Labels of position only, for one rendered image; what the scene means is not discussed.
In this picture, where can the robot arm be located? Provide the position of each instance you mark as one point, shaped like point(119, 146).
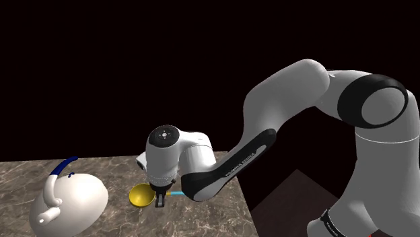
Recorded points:
point(285, 98)

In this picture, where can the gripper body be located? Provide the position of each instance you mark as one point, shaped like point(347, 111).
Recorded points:
point(160, 189)

